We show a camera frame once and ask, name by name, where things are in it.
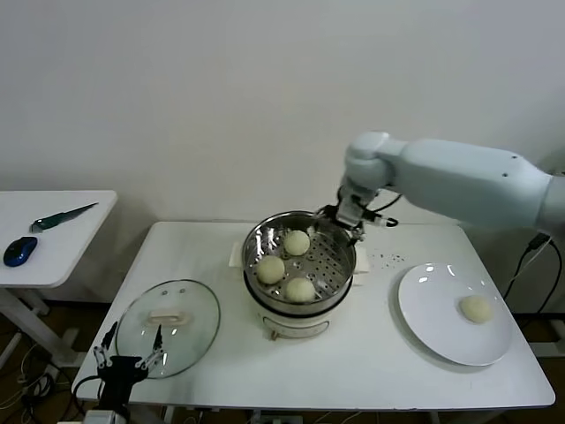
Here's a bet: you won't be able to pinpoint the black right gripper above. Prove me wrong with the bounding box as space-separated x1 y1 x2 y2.
316 203 366 247

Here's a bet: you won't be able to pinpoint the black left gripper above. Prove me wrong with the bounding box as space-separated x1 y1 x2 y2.
92 321 168 410

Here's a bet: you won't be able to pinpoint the white steamed baozi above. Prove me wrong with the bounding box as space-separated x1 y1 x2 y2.
458 294 493 324
255 255 286 284
282 230 311 257
285 276 317 305

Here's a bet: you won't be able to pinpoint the round glass pot lid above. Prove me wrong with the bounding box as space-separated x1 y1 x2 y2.
115 278 221 380

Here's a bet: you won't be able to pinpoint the perforated steel steamer basket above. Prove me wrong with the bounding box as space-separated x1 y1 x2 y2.
241 211 357 317

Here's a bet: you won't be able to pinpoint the dark crumb specks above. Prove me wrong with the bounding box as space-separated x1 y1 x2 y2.
368 251 403 269

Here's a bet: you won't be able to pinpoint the white electric cooker pot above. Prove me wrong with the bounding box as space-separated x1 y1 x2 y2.
227 241 370 342

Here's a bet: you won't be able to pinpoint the small white side table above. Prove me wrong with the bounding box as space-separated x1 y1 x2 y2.
0 190 118 367

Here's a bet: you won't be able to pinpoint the large white plate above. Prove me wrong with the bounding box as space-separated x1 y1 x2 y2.
396 262 516 367

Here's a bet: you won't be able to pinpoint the blue computer mouse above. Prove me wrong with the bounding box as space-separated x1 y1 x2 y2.
3 236 39 268

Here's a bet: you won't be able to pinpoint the large white work table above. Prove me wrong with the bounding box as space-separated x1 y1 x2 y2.
70 221 556 424

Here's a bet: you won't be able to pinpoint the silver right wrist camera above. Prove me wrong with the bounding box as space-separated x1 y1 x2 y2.
336 193 370 229

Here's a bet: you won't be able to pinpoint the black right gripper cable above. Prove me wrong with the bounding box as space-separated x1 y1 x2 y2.
352 189 403 229

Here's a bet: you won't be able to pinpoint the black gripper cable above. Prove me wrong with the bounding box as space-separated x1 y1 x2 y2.
352 189 403 229
72 375 105 412

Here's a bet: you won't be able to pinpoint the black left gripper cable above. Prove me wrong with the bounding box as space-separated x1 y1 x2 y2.
72 375 105 412

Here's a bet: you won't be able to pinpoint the tangled floor cables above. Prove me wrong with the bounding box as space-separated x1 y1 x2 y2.
0 330 85 424

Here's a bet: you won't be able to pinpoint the green handled knife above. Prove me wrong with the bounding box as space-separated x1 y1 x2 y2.
28 202 99 234

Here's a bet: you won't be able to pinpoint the black power adapter cable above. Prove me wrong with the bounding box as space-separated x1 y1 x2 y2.
501 232 564 315

